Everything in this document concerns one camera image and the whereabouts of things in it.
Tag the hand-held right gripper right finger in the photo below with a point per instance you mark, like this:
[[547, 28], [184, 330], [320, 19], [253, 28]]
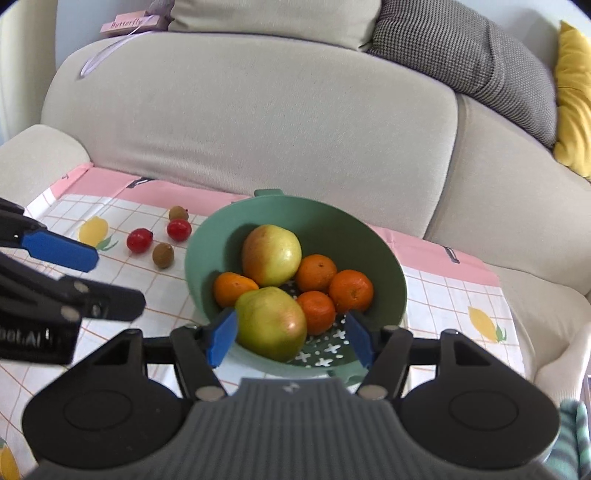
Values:
[[358, 339]]

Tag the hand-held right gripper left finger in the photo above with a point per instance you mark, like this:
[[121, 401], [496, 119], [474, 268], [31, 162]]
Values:
[[221, 337]]

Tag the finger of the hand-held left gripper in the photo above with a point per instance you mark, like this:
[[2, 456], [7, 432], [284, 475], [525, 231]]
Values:
[[111, 302], [60, 249]]

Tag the orange mandarin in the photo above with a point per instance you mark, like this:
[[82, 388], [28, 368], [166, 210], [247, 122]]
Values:
[[316, 273], [317, 311], [228, 288], [351, 290]]

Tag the yellow green pear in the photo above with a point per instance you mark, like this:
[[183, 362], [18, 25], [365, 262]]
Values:
[[270, 323]]

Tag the reddish green pear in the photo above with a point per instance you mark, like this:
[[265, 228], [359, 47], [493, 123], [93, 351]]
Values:
[[271, 255]]

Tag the green plastic colander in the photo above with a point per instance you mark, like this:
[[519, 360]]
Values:
[[323, 230]]

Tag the red cherry tomato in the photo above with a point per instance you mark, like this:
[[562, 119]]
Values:
[[139, 240], [179, 229]]

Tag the small brown kiwi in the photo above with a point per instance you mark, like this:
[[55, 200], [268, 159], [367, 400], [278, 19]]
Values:
[[163, 255], [178, 213]]

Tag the checked lemon print tablecloth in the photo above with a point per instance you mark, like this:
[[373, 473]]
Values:
[[438, 295]]

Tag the white ribbon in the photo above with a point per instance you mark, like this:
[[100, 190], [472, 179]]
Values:
[[99, 60]]

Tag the beige sofa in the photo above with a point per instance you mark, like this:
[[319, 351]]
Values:
[[254, 115]]

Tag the pink box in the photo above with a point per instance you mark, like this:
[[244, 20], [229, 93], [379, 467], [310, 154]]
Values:
[[129, 25]]

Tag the person's green striped clothing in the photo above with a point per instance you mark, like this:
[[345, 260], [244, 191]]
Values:
[[575, 443]]

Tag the grey plush toy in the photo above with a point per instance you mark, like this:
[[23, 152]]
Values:
[[160, 7]]

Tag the grey houndstooth cushion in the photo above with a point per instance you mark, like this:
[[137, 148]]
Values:
[[461, 55]]

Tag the beige cushion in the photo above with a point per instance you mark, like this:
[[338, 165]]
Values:
[[277, 21]]

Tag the yellow cushion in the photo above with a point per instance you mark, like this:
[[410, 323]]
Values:
[[575, 101]]

